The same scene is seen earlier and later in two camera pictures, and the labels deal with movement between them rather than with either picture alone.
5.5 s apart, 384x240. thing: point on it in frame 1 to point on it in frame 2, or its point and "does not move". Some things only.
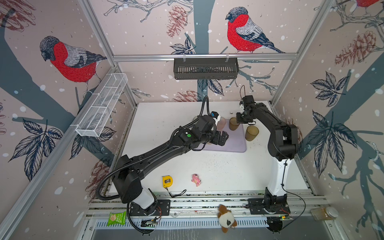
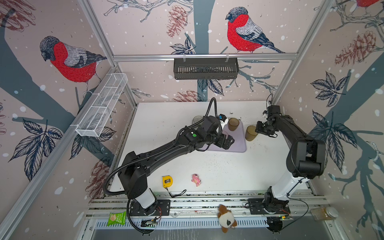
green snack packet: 117,218 does not move
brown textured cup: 233,125 does not move
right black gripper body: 243,117 to 263,128
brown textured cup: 251,132 does not move
